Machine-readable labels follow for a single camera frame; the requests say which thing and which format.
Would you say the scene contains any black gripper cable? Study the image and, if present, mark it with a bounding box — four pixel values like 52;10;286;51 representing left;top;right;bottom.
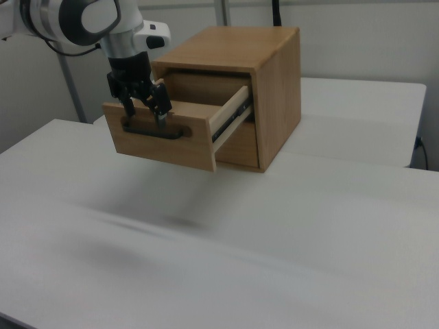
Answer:
43;38;102;57

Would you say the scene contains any black power cable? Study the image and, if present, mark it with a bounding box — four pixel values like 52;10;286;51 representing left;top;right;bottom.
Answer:
414;136;430;170

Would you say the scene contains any black metal drawer handle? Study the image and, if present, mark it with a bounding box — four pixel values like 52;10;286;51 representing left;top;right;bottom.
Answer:
122;118;193;141

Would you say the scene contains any wooden drawer cabinet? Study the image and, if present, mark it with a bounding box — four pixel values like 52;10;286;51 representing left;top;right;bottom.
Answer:
150;26;302;173

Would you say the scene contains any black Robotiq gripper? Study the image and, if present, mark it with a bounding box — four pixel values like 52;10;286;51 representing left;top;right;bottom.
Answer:
106;51;173;129

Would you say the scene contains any wooden drawer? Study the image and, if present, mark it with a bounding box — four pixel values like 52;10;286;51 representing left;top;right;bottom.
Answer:
215;118;260;169
102;70;254;173

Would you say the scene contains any wooden lower drawer front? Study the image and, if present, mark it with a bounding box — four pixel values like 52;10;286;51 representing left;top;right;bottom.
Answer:
215;118;260;169

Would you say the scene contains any metal drawer slide rail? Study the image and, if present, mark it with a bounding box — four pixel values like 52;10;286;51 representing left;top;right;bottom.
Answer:
211;97;253;143

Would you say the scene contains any black pole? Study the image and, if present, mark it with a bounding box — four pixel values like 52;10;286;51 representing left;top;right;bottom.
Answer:
271;0;283;27

